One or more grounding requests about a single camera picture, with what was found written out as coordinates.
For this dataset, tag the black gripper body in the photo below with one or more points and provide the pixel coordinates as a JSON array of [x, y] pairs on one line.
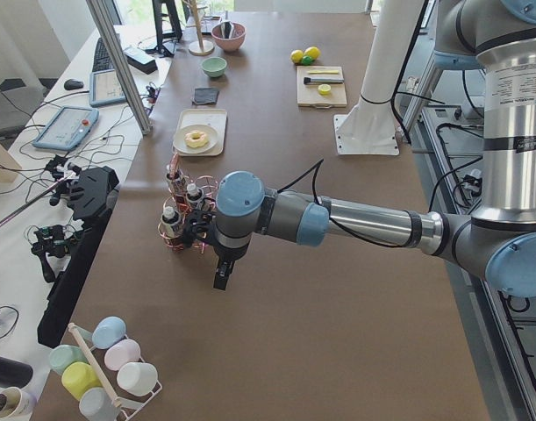
[[229, 253]]

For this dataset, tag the tea bottle front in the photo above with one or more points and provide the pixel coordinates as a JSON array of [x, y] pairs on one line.
[[171, 224]]

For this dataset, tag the tea bottle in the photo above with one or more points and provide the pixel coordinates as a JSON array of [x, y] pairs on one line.
[[194, 196], [171, 224], [175, 184]]

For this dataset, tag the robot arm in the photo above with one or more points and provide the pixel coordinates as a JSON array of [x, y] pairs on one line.
[[496, 242]]

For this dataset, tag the tea bottle rear right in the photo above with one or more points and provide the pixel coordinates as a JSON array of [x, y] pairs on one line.
[[194, 196]]

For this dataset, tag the tea bottle rear left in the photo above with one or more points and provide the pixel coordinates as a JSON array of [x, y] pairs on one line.
[[175, 184]]

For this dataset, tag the cream rectangular tray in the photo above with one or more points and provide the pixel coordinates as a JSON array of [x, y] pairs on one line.
[[216, 118]]

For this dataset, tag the white round plate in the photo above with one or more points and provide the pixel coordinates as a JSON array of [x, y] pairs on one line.
[[180, 146]]

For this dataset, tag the glazed donut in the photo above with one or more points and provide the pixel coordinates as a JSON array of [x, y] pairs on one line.
[[196, 138]]

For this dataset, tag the grey folded cloth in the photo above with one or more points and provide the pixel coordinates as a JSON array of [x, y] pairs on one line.
[[205, 96]]

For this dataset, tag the blue cup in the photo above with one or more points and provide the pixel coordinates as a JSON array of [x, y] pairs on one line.
[[108, 332]]

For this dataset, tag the pink cup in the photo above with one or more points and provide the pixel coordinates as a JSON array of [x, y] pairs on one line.
[[123, 352]]

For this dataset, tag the green bowl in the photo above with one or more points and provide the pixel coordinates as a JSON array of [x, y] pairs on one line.
[[214, 67]]

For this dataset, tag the teach pendant tablet near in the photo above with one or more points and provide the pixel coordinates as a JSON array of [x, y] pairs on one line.
[[67, 129]]

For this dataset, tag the teach pendant tablet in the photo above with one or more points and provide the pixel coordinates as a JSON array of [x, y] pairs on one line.
[[67, 129], [105, 89]]

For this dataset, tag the teach pendant tablet far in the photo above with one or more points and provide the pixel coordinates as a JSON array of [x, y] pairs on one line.
[[105, 89]]

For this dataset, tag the white cup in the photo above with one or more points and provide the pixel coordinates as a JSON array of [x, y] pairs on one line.
[[137, 378]]

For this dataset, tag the steel muddler black tip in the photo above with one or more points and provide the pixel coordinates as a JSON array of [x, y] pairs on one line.
[[314, 80]]

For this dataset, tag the half lemon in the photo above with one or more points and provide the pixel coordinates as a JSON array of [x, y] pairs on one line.
[[324, 89]]

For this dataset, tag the wooden cutting board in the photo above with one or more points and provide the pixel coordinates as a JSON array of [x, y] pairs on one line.
[[308, 96]]

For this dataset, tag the black computer mouse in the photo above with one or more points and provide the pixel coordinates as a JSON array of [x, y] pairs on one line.
[[73, 84]]

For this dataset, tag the pink bowl with ice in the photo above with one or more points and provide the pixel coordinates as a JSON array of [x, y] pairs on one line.
[[233, 41]]

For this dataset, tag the black keyboard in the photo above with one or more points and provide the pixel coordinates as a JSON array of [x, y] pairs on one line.
[[101, 58]]

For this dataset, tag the green cup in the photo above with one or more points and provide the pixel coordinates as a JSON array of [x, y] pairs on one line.
[[63, 356]]

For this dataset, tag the yellow lemon upper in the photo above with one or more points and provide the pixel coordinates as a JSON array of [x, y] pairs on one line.
[[296, 56]]

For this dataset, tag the yellow lemon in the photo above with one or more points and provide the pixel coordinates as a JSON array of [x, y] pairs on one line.
[[312, 52], [296, 56]]

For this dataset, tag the green lime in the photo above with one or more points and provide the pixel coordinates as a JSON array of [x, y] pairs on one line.
[[306, 60]]

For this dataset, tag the yellow cup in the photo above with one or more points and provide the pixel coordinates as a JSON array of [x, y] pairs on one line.
[[78, 378]]

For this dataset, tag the steel ice scoop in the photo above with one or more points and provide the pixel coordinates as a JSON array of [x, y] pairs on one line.
[[228, 30]]

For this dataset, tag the yellow plastic knife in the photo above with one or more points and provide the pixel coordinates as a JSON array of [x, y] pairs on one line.
[[323, 71]]

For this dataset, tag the yellow lemon lower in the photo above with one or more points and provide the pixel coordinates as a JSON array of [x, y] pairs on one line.
[[312, 52]]

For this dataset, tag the grey cup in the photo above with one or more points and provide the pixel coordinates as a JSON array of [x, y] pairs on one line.
[[95, 405]]

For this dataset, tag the black cylinder bottle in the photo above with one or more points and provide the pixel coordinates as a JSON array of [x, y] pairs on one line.
[[14, 373]]

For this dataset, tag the paper cup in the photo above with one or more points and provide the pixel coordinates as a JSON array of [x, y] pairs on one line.
[[15, 402]]

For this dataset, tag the copper wire bottle rack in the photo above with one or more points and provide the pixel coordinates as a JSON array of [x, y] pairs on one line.
[[209, 185]]

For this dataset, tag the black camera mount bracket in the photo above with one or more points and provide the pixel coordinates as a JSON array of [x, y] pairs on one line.
[[89, 202]]

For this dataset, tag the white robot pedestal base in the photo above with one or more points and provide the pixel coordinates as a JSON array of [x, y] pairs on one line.
[[370, 126]]

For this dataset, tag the aluminium frame post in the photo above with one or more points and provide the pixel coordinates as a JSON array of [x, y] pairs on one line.
[[104, 25]]

